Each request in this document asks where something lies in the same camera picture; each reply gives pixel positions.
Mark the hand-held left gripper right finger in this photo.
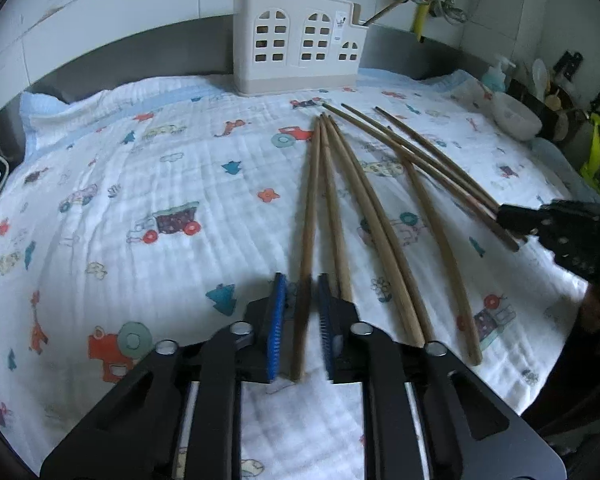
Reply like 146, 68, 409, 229
317, 274, 567, 480

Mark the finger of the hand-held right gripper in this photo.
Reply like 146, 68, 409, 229
496, 203, 549, 241

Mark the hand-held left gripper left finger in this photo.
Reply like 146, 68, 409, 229
40, 272, 288, 480

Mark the wooden chopstick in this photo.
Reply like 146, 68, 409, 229
290, 115, 328, 381
374, 106, 502, 211
362, 0, 426, 27

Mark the pile of long wooden chopsticks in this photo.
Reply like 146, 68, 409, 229
321, 102, 522, 367

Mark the white plastic chopstick holder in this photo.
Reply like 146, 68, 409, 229
231, 0, 370, 97

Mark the person's right hand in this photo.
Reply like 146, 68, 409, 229
580, 282, 600, 333

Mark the yellow-green plastic bag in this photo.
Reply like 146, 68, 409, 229
580, 112, 600, 196

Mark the white ceramic bowl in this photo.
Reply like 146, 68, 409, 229
491, 91, 544, 141

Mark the black utensil container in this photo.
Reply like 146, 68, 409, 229
507, 77, 590, 143

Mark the blue soap pump bottle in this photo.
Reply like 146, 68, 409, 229
481, 55, 516, 93

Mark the white rice paddle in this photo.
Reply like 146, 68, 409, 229
531, 58, 551, 103

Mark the white printed cartoon cloth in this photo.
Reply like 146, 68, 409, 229
0, 67, 588, 480

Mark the metal pipe valve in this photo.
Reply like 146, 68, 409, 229
432, 0, 468, 23

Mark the black wall hook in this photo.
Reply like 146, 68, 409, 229
555, 51, 584, 78

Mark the yellow gas hose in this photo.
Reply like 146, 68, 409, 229
412, 0, 448, 43

